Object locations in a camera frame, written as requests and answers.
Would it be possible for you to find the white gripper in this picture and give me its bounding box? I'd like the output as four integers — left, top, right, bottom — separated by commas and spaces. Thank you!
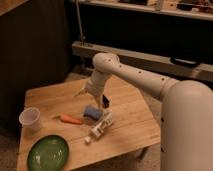
74, 79, 104, 110

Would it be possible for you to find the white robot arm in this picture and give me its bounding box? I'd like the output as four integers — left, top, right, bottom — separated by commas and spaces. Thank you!
83, 52, 213, 171

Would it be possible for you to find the green ceramic bowl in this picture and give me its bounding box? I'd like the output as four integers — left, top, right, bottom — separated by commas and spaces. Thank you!
27, 135, 69, 171

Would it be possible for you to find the blue sponge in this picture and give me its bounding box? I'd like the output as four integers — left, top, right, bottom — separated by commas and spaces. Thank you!
83, 106, 102, 120

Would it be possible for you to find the white plastic bottle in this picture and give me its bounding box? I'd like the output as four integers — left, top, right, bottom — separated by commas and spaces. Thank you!
84, 112, 113, 144

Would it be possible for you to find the orange carrot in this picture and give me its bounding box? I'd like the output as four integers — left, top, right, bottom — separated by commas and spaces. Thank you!
56, 114, 82, 125

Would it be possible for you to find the wooden table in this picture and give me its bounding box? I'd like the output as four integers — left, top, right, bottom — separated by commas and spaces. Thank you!
17, 76, 160, 171

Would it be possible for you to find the clear plastic cup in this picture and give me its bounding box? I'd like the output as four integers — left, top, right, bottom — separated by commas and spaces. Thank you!
19, 107, 42, 132

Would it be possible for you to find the metal vertical pole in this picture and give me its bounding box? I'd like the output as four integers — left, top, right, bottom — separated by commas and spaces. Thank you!
75, 0, 85, 45

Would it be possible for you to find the upper cluttered shelf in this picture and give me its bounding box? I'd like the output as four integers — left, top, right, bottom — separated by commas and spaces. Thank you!
70, 0, 213, 21

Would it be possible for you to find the grey metal shelf rail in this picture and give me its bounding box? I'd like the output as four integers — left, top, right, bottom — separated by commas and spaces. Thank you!
71, 41, 213, 82

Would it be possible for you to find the black handle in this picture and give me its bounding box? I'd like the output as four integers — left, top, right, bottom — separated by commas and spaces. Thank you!
170, 57, 201, 68

